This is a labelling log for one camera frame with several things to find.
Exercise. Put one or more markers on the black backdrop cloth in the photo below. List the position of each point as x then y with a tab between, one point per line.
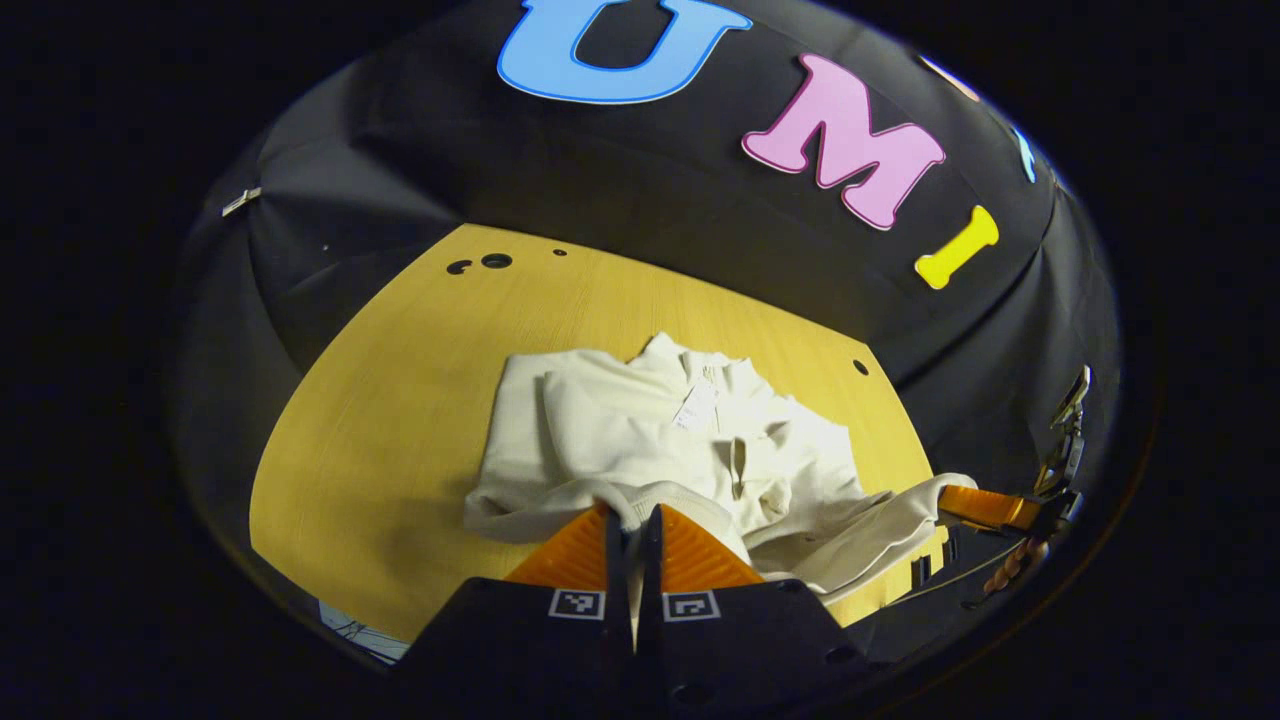
650	180

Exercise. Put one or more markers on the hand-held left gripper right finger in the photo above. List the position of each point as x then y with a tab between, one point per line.
650	580

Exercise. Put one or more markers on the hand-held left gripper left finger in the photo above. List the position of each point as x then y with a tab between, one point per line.
616	575

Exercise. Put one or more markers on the silver cloth clip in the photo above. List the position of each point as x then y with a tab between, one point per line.
240	201

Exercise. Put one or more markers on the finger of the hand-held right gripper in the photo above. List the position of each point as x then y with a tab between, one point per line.
990	508

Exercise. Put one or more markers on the white sweatshirt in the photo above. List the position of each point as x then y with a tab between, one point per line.
620	430

